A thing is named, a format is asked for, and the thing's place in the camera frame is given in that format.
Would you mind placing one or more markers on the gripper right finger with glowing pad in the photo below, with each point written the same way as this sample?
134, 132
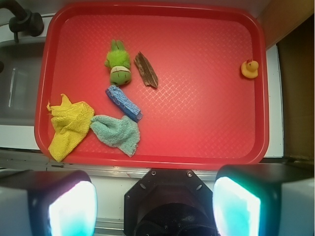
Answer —
265, 200

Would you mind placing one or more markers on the yellow rubber duck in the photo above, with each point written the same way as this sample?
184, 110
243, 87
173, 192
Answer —
249, 69

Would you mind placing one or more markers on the green plush toy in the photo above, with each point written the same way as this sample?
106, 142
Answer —
118, 62

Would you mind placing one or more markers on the blue sponge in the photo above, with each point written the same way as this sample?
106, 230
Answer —
118, 97

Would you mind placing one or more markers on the red plastic tray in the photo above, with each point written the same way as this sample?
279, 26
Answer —
211, 104

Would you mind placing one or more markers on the aluminium frame rail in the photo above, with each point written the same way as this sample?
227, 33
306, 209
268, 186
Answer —
25, 159

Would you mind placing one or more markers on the brown cardboard panel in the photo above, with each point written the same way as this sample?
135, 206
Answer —
290, 26

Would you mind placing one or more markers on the brown wood chip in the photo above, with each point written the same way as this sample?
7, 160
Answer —
146, 71

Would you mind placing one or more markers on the teal terry cloth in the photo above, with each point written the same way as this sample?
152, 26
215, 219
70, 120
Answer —
121, 133

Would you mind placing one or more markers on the yellow knitted cloth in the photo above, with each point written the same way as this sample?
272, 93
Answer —
71, 123

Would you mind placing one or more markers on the black metal mount bracket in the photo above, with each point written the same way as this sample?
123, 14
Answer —
167, 202

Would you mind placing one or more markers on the grey sink basin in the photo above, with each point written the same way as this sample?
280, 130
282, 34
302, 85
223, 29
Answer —
19, 80

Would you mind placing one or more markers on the grey sink faucet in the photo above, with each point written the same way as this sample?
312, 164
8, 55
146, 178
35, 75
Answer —
25, 21

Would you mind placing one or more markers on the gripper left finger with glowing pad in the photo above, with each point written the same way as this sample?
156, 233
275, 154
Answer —
47, 203

